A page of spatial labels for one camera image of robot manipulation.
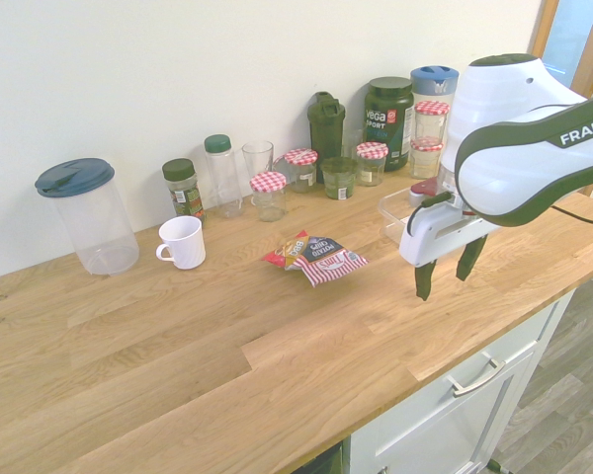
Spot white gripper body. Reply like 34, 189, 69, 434
398, 198, 501, 269

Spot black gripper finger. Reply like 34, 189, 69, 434
414, 258, 439, 303
455, 235, 489, 283

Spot red striped potato chip bag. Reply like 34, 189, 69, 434
261, 229, 371, 289

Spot clear rectangular plastic container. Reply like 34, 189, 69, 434
378, 186, 426, 245

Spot glass jar red checkered lid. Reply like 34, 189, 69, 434
282, 148, 319, 194
249, 172, 289, 223
408, 137, 445, 180
355, 141, 389, 188
413, 100, 451, 145

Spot small glass green contents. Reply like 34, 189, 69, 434
319, 156, 359, 200

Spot dark green Vega protein tub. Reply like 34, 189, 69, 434
364, 76, 415, 173

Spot white cabinet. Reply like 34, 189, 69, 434
343, 288, 578, 474

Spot dark green shaker bottle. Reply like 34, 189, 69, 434
306, 90, 347, 185

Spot tall clear canister blue lid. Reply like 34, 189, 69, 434
409, 65, 461, 149

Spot tall clear drinking glass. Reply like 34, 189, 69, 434
241, 140, 275, 198

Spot clear bottle green cap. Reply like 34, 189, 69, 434
203, 133, 244, 219

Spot white ceramic mug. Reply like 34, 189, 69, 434
155, 215, 208, 272

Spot spice jar dark green lid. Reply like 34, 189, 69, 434
161, 157, 209, 226

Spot large clear canister blue lid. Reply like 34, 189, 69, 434
34, 157, 141, 277

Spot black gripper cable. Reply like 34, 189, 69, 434
406, 191, 452, 236

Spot red and grey wrist mount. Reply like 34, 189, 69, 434
407, 179, 442, 208

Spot silver drawer handle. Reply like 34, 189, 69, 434
447, 358, 507, 399

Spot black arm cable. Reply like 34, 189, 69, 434
551, 204, 593, 226

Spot wooden door frame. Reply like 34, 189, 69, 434
530, 0, 593, 204

